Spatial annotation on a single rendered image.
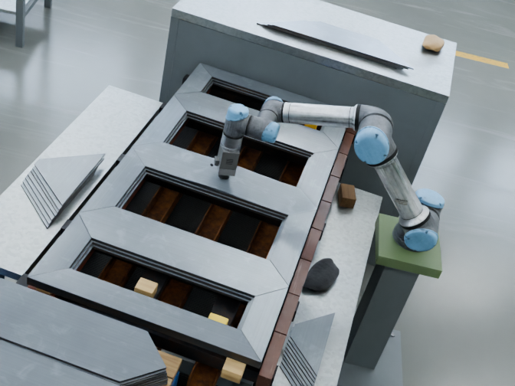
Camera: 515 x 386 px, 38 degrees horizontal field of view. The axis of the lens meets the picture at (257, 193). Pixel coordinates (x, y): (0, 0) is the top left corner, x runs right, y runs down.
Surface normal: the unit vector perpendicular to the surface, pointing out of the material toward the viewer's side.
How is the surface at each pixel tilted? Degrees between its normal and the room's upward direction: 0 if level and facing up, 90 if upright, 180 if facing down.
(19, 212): 0
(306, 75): 90
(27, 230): 0
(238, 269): 0
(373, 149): 87
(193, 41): 90
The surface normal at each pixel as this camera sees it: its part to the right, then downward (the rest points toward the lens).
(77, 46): 0.20, -0.77
